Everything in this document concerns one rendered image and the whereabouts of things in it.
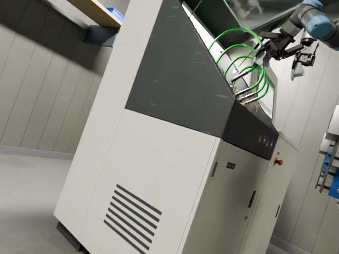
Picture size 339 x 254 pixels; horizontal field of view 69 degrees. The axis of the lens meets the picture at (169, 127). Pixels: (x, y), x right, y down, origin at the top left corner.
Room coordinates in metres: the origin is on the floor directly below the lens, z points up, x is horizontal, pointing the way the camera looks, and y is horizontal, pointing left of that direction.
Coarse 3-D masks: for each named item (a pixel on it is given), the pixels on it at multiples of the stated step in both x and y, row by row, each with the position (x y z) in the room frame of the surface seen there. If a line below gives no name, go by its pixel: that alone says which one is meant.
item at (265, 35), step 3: (261, 33) 1.17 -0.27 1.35; (264, 33) 1.16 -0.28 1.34; (267, 33) 1.14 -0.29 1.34; (270, 33) 1.13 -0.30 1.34; (273, 33) 1.12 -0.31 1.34; (276, 33) 1.10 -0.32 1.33; (279, 33) 1.09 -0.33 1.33; (261, 36) 1.17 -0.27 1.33; (264, 36) 1.16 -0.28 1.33; (267, 36) 1.15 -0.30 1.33; (270, 36) 1.13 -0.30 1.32; (273, 36) 1.12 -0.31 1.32; (276, 36) 1.10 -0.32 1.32
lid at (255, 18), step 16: (192, 0) 1.35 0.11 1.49; (208, 0) 1.36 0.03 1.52; (224, 0) 1.39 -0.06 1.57; (240, 0) 1.40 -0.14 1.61; (256, 0) 1.41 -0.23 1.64; (272, 0) 1.42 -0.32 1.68; (288, 0) 1.43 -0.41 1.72; (320, 0) 1.42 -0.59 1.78; (336, 0) 1.43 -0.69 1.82; (208, 16) 1.48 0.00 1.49; (224, 16) 1.49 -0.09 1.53; (240, 16) 1.52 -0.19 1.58; (256, 16) 1.53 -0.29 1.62; (272, 16) 1.54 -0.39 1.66; (288, 16) 1.53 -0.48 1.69; (240, 32) 1.63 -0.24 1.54; (256, 32) 1.65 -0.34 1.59
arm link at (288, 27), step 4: (288, 20) 1.05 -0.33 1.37; (284, 24) 1.06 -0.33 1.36; (288, 24) 1.04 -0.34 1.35; (292, 24) 1.03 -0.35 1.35; (284, 28) 1.06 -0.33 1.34; (288, 28) 1.05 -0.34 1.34; (292, 28) 1.04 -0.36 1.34; (296, 28) 1.03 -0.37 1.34; (288, 32) 1.05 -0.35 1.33; (292, 32) 1.05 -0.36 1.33; (296, 32) 1.05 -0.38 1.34; (292, 36) 1.07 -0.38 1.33
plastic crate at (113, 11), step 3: (108, 9) 2.55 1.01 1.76; (111, 9) 2.53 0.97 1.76; (114, 9) 2.51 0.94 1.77; (111, 12) 2.52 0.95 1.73; (114, 12) 2.53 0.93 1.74; (117, 12) 2.56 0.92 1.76; (114, 15) 2.54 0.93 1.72; (117, 15) 2.57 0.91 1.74; (120, 15) 2.60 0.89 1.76; (120, 18) 2.61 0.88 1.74; (123, 18) 2.65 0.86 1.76
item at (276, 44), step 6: (282, 30) 1.07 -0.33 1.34; (282, 36) 1.10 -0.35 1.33; (288, 36) 1.06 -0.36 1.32; (270, 42) 1.12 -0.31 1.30; (276, 42) 1.11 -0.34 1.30; (282, 42) 1.08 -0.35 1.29; (288, 42) 1.08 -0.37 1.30; (270, 48) 1.13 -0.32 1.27; (276, 48) 1.09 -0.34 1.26; (282, 48) 1.10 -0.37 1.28; (270, 54) 1.12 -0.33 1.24; (276, 54) 1.13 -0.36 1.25; (282, 54) 1.12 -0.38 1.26
